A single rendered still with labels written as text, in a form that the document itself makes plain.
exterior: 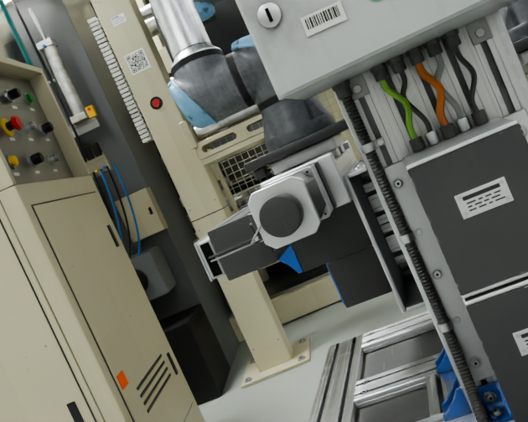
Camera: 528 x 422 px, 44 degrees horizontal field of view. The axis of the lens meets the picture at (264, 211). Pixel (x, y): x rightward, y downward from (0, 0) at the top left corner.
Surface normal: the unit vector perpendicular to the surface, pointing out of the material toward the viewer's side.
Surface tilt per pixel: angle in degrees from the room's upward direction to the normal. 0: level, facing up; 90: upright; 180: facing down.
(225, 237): 90
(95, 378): 90
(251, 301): 90
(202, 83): 81
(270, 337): 90
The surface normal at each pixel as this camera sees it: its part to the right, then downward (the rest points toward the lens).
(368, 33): -0.21, 0.14
